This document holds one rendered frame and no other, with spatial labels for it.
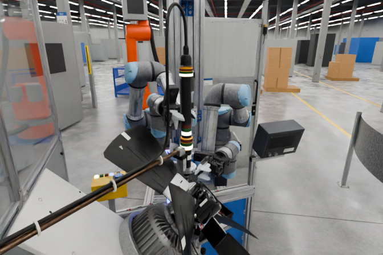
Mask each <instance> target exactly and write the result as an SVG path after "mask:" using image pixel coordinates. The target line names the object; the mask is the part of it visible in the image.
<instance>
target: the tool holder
mask: <svg viewBox="0 0 383 255"><path fill-rule="evenodd" d="M178 147H180V146H177V147H176V148H174V149H173V151H174V150H177V151H178V154H176V155H174V156H173V157H174V158H176V159H177V169H178V172H180V173H182V174H191V173H193V172H195V171H196V164H195V163H193V162H191V167H190V168H186V159H187V157H188V154H187V153H185V148H184V147H183V148H182V149H178Z"/></svg>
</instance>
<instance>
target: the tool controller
mask: <svg viewBox="0 0 383 255"><path fill-rule="evenodd" d="M304 130H305V128H303V127H302V126H301V125H300V124H299V123H297V122H296V121H295V120H283V121H274V122H265V123H260V124H258V128H257V130H256V134H255V138H254V141H253V144H252V148H253V149H254V151H255V152H256V153H257V154H258V155H259V156H260V158H268V157H274V156H277V155H284V154H290V153H295V152H296V149H297V148H298V145H299V142H300V140H301V137H302V135H303V133H304Z"/></svg>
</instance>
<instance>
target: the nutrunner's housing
mask: <svg viewBox="0 0 383 255"><path fill-rule="evenodd" d="M180 65H192V57H191V56H190V55H189V47H188V46H184V47H183V55H181V62H180ZM185 153H187V154H188V157H187V159H186V168H190V167H191V160H192V150H189V151H185Z"/></svg>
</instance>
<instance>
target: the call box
mask: <svg viewBox="0 0 383 255"><path fill-rule="evenodd" d="M120 173H122V175H125V171H121V172H120ZM115 174H116V172H114V173H113V175H111V176H110V174H108V176H105V174H104V176H103V177H101V178H100V175H99V177H98V178H95V176H93V177H92V184H91V191H92V192H93V191H94V190H96V189H98V188H100V187H102V186H104V185H106V184H108V183H109V181H110V180H112V179H113V180H115V177H114V175H115ZM125 196H128V193H127V184H124V185H122V186H120V187H119V188H117V191H116V192H110V193H108V194H106V195H105V196H103V197H102V198H100V199H98V200H96V201H97V202H99V201H105V200H111V199H116V198H121V197H125Z"/></svg>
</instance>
